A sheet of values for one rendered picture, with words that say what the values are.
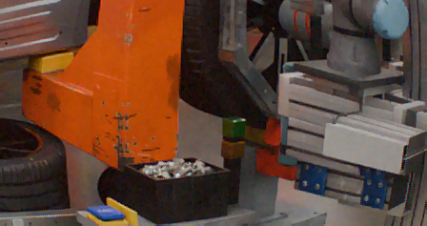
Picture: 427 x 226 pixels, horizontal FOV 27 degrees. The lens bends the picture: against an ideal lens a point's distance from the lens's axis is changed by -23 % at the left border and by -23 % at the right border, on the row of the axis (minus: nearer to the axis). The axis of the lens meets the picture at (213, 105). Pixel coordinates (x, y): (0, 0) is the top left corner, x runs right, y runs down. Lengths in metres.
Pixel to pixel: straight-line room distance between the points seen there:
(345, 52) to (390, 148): 0.33
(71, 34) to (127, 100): 0.54
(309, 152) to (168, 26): 0.44
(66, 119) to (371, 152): 0.99
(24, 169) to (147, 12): 0.54
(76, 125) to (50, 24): 0.37
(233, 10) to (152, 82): 0.34
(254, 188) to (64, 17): 0.78
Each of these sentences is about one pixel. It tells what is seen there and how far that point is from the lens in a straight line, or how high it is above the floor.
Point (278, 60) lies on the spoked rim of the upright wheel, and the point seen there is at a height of 0.71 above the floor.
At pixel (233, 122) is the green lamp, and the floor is 0.66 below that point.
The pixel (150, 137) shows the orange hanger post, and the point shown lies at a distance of 2.53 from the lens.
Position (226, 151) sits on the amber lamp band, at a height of 0.59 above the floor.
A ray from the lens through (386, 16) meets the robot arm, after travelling 2.13.
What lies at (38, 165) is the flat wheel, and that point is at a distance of 2.60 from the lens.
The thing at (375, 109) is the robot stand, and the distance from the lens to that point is 2.22.
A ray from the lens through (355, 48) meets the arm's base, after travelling 2.27.
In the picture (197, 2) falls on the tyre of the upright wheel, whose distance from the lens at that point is 2.75.
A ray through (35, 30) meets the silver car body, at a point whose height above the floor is 0.83.
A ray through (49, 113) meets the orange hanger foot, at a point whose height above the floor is 0.58.
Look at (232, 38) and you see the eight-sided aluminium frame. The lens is 2.73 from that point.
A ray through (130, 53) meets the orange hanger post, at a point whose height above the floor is 0.80.
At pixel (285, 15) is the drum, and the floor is 0.86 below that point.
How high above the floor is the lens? 1.20
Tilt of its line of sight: 12 degrees down
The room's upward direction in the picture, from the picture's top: 2 degrees clockwise
